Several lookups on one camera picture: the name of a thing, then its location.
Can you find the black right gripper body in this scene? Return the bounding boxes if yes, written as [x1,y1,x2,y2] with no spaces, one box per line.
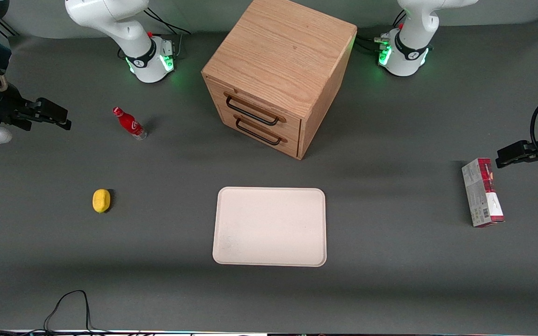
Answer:
[0,84,37,132]

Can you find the red coke bottle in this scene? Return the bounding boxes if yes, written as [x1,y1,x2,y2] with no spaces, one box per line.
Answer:
[113,106,148,141]

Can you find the cream rectangular tray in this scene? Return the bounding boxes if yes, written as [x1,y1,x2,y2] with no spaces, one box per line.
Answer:
[212,187,327,267]

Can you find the grey and red carton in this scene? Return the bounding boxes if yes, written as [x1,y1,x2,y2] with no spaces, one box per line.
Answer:
[461,158,505,228]

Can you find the yellow lemon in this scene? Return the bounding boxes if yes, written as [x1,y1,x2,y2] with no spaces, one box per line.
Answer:
[92,189,111,214]

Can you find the wooden drawer front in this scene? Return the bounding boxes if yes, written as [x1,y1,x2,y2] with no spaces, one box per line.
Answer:
[220,108,300,159]
[205,76,303,141]

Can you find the wooden drawer cabinet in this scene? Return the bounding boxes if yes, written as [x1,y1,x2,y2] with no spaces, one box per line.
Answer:
[201,0,358,161]

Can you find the black right arm base cables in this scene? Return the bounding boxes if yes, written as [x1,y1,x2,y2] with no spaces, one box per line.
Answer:
[144,7,191,56]

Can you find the black arm base cables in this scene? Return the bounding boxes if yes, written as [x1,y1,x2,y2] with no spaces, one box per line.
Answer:
[355,8,407,56]
[144,7,191,56]

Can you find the black left arm base cables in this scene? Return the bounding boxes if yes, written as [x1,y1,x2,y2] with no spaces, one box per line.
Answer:
[355,8,407,56]

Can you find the black cable on table edge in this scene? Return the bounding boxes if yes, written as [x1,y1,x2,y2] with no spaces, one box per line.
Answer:
[0,290,111,336]

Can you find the black wire drawer handle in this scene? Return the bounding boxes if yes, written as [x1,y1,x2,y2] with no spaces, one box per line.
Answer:
[224,92,287,126]
[235,115,288,146]

